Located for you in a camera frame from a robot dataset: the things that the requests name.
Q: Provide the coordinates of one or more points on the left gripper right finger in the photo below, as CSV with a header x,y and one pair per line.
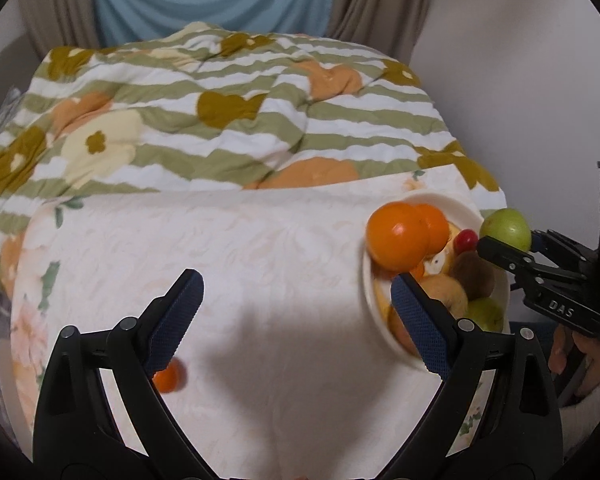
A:
x,y
519,435

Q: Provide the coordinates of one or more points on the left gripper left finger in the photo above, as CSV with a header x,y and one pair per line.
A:
x,y
74,428

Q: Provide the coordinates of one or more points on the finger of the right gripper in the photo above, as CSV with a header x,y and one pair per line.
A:
x,y
509,258
561,249

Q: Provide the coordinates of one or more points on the green apple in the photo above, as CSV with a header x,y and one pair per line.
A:
x,y
487,314
508,226

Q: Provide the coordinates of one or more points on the brown kiwi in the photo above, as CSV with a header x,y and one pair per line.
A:
x,y
474,274

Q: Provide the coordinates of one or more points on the red cherry tomato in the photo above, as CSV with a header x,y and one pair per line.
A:
x,y
465,241

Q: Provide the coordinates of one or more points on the reddish yellow apple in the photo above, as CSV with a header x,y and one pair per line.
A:
x,y
448,291

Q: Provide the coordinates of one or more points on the large orange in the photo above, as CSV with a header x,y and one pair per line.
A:
x,y
397,237
438,227

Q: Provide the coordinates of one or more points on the small tangerine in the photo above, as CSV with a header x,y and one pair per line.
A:
x,y
170,379
418,271

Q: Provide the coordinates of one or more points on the person right hand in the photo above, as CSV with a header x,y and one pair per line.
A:
x,y
575,362

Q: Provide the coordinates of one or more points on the cream cartoon plate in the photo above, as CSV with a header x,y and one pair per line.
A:
x,y
376,281

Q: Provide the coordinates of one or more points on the floral white tablecloth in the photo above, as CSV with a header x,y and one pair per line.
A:
x,y
286,373

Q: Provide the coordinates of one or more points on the right beige curtain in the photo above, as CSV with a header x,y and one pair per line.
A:
x,y
389,26

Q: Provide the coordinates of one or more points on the beige curtain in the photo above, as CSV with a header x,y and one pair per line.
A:
x,y
56,23
389,26

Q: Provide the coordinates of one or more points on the green striped floral blanket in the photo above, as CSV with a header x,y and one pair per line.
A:
x,y
209,109

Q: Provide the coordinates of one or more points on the left beige curtain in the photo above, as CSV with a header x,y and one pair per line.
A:
x,y
56,23

